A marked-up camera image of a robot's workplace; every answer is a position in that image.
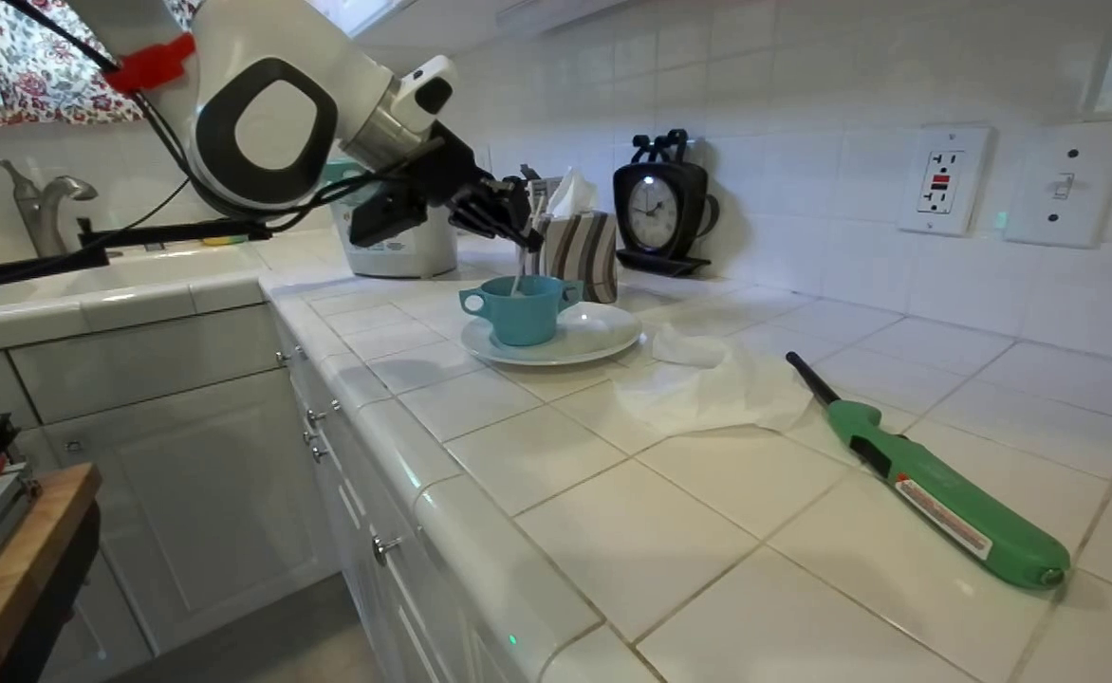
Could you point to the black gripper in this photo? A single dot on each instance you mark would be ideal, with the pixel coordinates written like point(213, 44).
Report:
point(460, 172)

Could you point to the blue cup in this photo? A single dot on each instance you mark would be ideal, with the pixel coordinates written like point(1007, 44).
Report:
point(522, 317)

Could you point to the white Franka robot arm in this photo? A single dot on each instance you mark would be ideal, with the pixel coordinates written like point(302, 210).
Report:
point(275, 127)

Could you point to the white plate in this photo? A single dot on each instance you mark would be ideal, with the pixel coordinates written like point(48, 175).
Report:
point(593, 337)

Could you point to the white tissue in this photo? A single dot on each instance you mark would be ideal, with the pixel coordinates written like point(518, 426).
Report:
point(565, 196)

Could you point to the green and white wipes container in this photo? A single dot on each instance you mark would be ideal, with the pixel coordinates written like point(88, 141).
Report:
point(394, 253)

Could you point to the black table clock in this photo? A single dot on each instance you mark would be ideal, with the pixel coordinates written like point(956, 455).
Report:
point(654, 210)

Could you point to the white paper napkin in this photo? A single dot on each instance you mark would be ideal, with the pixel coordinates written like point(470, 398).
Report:
point(717, 383)

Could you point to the white base cabinet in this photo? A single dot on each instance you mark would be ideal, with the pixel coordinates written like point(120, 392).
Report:
point(378, 507)
point(177, 466)

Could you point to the metal faucet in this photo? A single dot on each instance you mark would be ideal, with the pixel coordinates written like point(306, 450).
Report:
point(44, 203)

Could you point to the floral curtain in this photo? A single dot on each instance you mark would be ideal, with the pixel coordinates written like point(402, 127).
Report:
point(25, 63)

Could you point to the green utility lighter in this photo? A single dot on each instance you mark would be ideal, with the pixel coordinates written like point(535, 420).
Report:
point(945, 497)

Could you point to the wooden table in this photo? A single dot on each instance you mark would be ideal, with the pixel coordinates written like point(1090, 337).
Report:
point(25, 569)

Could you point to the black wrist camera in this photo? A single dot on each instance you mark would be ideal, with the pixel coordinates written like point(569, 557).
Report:
point(388, 218)

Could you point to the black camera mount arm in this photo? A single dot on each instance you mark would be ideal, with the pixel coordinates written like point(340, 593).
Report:
point(74, 253)

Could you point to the white wall outlet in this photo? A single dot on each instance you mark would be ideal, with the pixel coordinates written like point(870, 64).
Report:
point(942, 184)

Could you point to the white light switch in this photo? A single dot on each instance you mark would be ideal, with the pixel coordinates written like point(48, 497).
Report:
point(1066, 184)

